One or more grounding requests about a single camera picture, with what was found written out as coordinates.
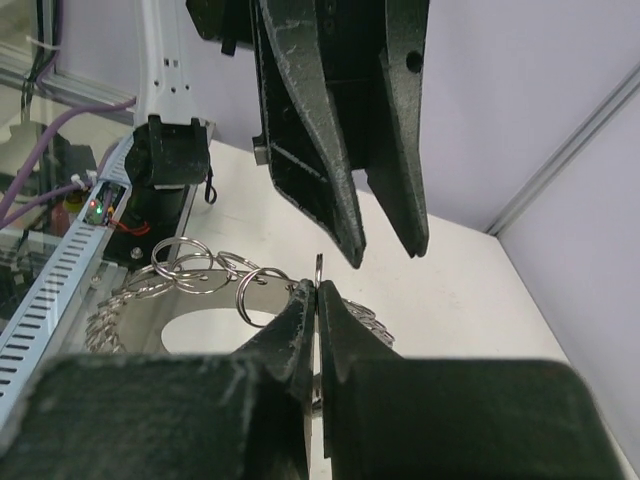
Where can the left aluminium frame post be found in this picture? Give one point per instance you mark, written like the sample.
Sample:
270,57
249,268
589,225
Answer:
611,105

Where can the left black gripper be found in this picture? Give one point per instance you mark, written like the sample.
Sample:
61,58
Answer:
323,67

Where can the aluminium mounting rail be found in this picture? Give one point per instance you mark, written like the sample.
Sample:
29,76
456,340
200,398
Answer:
150,240

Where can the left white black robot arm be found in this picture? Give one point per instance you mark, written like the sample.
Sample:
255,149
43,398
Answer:
170,148

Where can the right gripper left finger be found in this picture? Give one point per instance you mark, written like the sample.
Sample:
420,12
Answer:
244,415

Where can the white slotted cable duct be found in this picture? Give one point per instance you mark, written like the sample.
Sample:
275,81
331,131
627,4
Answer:
61,281

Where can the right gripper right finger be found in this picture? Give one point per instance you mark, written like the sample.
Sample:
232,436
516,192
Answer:
388,417

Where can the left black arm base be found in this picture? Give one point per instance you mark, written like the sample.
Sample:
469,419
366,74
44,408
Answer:
145,220

